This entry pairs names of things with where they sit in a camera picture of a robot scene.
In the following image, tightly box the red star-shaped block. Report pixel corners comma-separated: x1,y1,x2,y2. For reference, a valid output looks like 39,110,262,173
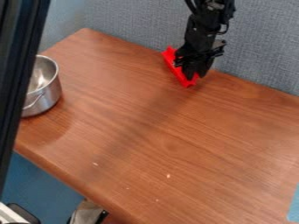
162,46,199,88

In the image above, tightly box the stainless steel pot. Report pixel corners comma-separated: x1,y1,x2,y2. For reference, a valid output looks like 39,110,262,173
23,55,62,117

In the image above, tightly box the white object at corner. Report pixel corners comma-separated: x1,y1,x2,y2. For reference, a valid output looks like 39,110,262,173
0,202,30,224

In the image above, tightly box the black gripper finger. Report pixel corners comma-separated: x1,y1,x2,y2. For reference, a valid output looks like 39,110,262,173
182,59,199,81
198,58,214,78

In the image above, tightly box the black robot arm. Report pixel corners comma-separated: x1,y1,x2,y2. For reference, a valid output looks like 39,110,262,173
174,0,237,81

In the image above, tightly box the grey table leg bracket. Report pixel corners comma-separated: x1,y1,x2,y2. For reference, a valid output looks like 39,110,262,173
67,199,109,224

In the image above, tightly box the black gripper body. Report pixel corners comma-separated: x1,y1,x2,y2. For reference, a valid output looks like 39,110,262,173
173,39,227,67

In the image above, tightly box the black object at bottom left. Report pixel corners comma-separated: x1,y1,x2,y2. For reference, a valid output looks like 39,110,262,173
7,203,42,224

